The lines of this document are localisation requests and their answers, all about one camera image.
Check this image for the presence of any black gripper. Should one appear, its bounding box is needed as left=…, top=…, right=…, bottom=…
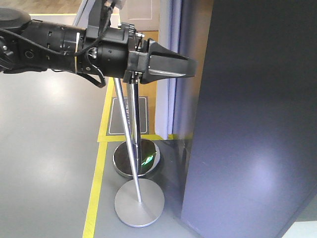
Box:
left=76, top=23, right=197, bottom=84

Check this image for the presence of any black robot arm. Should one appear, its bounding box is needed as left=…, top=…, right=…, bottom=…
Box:
left=0, top=6, right=197, bottom=88

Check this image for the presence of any dark floor sign sticker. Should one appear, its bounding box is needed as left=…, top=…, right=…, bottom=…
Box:
left=106, top=96, right=149, bottom=136

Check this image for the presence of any sign stand with round base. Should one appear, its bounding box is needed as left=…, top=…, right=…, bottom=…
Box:
left=74, top=0, right=165, bottom=228

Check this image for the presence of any chrome stanchion post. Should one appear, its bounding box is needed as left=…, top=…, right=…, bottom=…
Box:
left=113, top=83, right=160, bottom=178

